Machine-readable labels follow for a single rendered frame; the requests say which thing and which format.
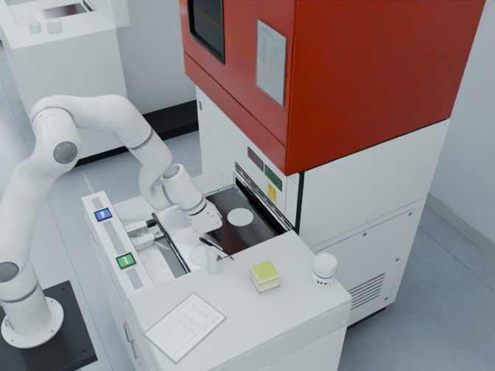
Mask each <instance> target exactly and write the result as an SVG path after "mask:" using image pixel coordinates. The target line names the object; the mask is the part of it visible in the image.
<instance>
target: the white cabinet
mask: <svg viewBox="0 0 495 371"><path fill-rule="evenodd" d="M85 220H86V219H85ZM86 223H87V220H86ZM87 226H88V230H89V233H90V236H91V240H92V243H93V246H94V251H95V253H96V258H97V260H98V264H99V268H100V271H101V274H102V279H103V281H104V284H105V289H106V292H107V295H108V299H109V302H110V306H111V309H112V312H113V317H114V319H115V322H116V324H117V327H118V329H119V332H120V334H121V336H122V338H123V341H124V344H125V346H126V348H127V351H128V353H129V355H130V357H131V360H132V362H133V365H134V367H135V369H136V371H155V369H154V367H153V365H152V362H151V361H150V358H149V356H148V354H147V351H146V350H145V347H144V345H143V343H142V341H141V338H140V336H139V334H138V331H137V330H136V327H135V325H134V324H133V321H132V319H131V318H130V315H129V313H128V311H127V309H126V307H125V304H124V302H123V300H122V297H121V295H120V293H119V290H118V289H117V287H116V284H115V282H114V280H113V278H112V276H111V273H110V271H109V269H108V266H107V264H106V263H105V259H104V258H103V256H102V253H101V251H100V249H99V247H98V245H97V242H96V240H95V238H94V235H93V233H92V232H91V229H90V227H89V225H88V223H87ZM346 328H347V324H346V325H344V326H342V327H341V328H338V329H337V330H335V331H332V332H331V333H329V334H327V335H325V336H323V337H321V338H319V339H317V340H316V341H314V342H312V343H310V344H308V345H306V346H304V347H302V348H301V349H299V350H296V351H295V352H293V353H290V354H289V355H287V356H285V357H283V358H281V359H279V360H277V361H275V362H273V363H272V364H270V365H268V366H266V367H264V368H262V369H260V370H258V371H337V368H338V365H339V361H340V355H341V351H342V348H343V342H344V338H345V332H346Z"/></svg>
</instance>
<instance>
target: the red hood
mask: <svg viewBox="0 0 495 371"><path fill-rule="evenodd" d="M485 2H486V0H179V8H180V24H181V33H182V41H183V57H184V66H185V74H186V75H187V76H188V77H189V78H190V79H191V80H192V81H193V82H194V84H195V85H196V86H197V87H198V88H199V89H200V90H201V91H202V92H203V93H204V94H205V95H206V96H207V97H208V98H209V99H210V100H211V101H212V102H213V103H214V104H215V105H216V106H217V107H218V108H219V109H220V110H221V111H222V112H223V113H224V114H225V115H226V116H227V117H228V118H229V119H230V120H231V121H232V122H233V123H234V124H235V125H236V126H237V127H238V128H239V129H240V130H241V131H242V132H243V133H244V134H245V135H246V136H247V137H248V138H249V139H250V140H251V141H252V142H253V143H254V144H255V145H256V146H257V147H258V148H259V149H260V150H261V151H262V152H263V153H264V155H265V156H266V157H267V158H268V159H269V160H270V161H271V162H272V163H273V164H274V165H275V166H276V167H277V168H278V169H279V170H280V171H281V172H282V173H283V174H284V175H285V176H286V177H288V176H290V175H292V174H296V173H298V172H302V171H304V170H306V169H310V168H312V167H314V166H318V165H320V164H322V163H326V162H328V161H330V160H334V159H336V158H340V157H342V156H344V155H348V154H350V153H352V152H356V151H358V150H361V149H364V148H366V147H369V146H372V145H374V144H378V143H380V142H383V141H386V140H388V139H391V138H395V137H396V136H399V135H402V134H405V133H408V132H410V131H413V130H417V129H418V128H421V127H424V126H427V125H429V124H432V123H435V122H437V121H440V120H443V119H447V118H448V117H450V116H451V114H452V110H453V107H454V103H455V100H456V98H457V93H458V91H459V88H460V83H461V81H462V78H463V74H464V71H465V69H466V64H467V62H468V57H469V55H470V52H471V47H472V45H473V42H474V38H475V35H476V33H477V28H478V26H479V23H480V19H481V16H482V11H483V9H484V6H485Z"/></svg>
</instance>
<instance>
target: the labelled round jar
mask: <svg viewBox="0 0 495 371"><path fill-rule="evenodd" d="M336 267H337V259H336V258H335V257H334V256H333V255H331V254H329V253H320V254H318V255H317V256H316V257H315V262H314V268H313V274H312V281H313V283H314V284H315V285H316V286H318V287H320V288H328V287H330V286H332V284H333V283H334V276H335V272H336Z"/></svg>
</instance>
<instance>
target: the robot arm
mask: <svg viewBox="0 0 495 371"><path fill-rule="evenodd" d="M29 119H30V123H31V125H32V129H33V132H34V134H35V138H36V145H35V150H34V152H33V153H32V155H31V156H30V157H29V158H27V159H26V160H23V161H21V162H20V163H19V164H18V165H17V166H16V167H15V168H14V170H13V172H12V174H11V176H10V179H9V180H8V182H7V185H6V187H5V190H4V193H3V195H2V198H1V202H0V303H1V306H2V308H3V309H4V312H5V314H6V317H5V318H4V320H3V323H2V326H1V332H2V335H3V337H4V339H5V341H6V342H7V343H8V344H9V345H12V346H13V347H18V348H30V347H36V346H38V345H41V344H43V343H44V342H47V341H48V340H50V339H51V338H52V337H53V336H54V335H55V334H56V333H57V332H58V331H59V329H60V327H61V325H62V324H63V317H64V314H63V309H62V307H61V305H60V304H59V302H58V301H56V300H54V299H52V298H50V297H45V296H44V293H43V290H42V288H41V285H40V283H39V281H38V278H37V276H36V274H35V270H34V269H33V266H32V262H31V260H30V257H29V252H30V249H31V245H32V239H33V235H34V230H35V224H36V220H37V218H38V212H39V210H40V208H41V205H42V203H43V201H44V199H45V197H46V195H47V193H48V191H49V189H50V187H51V185H52V184H53V182H54V181H55V180H56V179H57V178H58V177H59V176H60V175H62V174H64V173H66V172H68V171H70V170H71V169H72V168H73V167H74V166H75V164H76V163H77V161H78V159H79V157H80V154H81V151H82V140H81V137H80V134H79V132H78V130H77V127H79V128H84V129H88V130H94V131H99V132H104V133H113V134H114V135H115V136H116V137H117V138H118V139H119V140H120V141H121V142H122V143H123V144H124V145H125V146H126V147H127V148H128V149H129V150H130V152H131V153H132V154H133V155H134V156H135V157H136V158H137V159H138V160H139V161H140V162H141V164H142V167H141V170H140V173H139V177H138V185H139V189H140V192H141V195H142V196H143V198H144V199H145V200H146V201H147V202H148V203H149V204H150V205H151V206H152V207H153V208H154V209H156V210H157V211H162V210H164V209H167V208H169V207H171V206H173V205H179V206H180V210H181V211H183V212H184V214H185V216H186V219H187V221H188V223H189V224H190V226H191V228H192V230H193V231H194V232H195V233H196V234H197V235H200V234H203V233H206V234H209V235H210V236H212V238H213V239H214V240H216V242H217V243H218V242H219V241H222V234H221V232H220V231H219V229H220V227H222V226H223V225H225V220H224V219H222V216H221V214H220V212H219V211H218V210H217V209H216V208H215V207H214V206H213V205H212V204H211V203H210V202H209V201H208V200H207V199H206V198H205V197H204V195H203V193H202V192H201V190H200V189H199V188H198V187H197V185H196V183H195V182H194V181H193V179H192V178H191V176H190V175H189V173H188V172H187V171H186V169H185V168H184V167H183V165H181V164H179V163H176V164H173V165H171V166H170V164H171V163H172V153H171V152H170V151H169V149H168V148H167V146H166V145H165V143H164V142H163V141H162V140H161V139H160V137H159V136H158V135H157V133H156V132H155V131H154V129H153V128H152V127H151V126H150V125H149V123H148V122H147V121H146V120H145V118H144V117H143V116H142V115H141V114H140V113H139V111H138V110H137V109H136V107H135V106H134V105H133V104H132V103H131V102H130V101H129V100H128V99H126V98H124V97H123V96H120V95H116V94H111V95H104V96H95V97H77V96H68V95H53V96H48V97H45V98H42V99H40V100H39V101H37V102H36V103H35V104H34V105H33V106H32V108H31V110H30V114H29ZM160 175H161V177H160V180H161V182H162V183H163V184H162V185H159V186H156V185H153V183H154V182H155V180H156V179H157V178H158V177H159V176H160Z"/></svg>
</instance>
